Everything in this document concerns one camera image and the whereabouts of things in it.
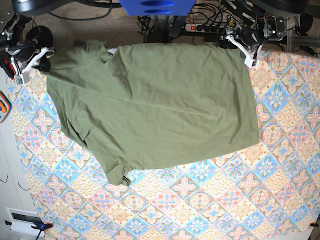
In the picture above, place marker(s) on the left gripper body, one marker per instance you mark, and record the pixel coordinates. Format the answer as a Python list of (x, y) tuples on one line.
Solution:
[(250, 38)]

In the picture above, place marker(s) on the orange grey device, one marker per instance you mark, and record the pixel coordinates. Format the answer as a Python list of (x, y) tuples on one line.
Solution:
[(5, 107)]

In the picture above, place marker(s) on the blue clamp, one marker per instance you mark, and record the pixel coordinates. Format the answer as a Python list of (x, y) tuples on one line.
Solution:
[(27, 226)]

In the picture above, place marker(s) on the olive green t-shirt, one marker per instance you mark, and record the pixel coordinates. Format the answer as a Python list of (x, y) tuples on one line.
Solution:
[(153, 105)]

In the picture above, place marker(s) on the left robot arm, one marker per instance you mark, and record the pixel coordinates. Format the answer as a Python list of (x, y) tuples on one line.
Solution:
[(269, 29)]

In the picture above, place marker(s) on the blue box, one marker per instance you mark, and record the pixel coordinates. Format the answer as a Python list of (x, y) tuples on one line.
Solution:
[(157, 7)]

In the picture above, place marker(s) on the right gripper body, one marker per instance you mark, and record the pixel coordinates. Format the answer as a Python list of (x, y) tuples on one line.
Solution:
[(21, 54)]

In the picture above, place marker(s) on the white power strip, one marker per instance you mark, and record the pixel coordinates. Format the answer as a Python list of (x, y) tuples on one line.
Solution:
[(197, 29)]

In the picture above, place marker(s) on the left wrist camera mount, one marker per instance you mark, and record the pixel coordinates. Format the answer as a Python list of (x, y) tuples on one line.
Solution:
[(250, 56)]

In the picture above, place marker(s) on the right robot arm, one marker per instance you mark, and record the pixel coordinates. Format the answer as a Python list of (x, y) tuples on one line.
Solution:
[(25, 45)]

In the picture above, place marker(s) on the black round stool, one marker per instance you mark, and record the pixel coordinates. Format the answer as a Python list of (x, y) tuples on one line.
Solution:
[(41, 35)]

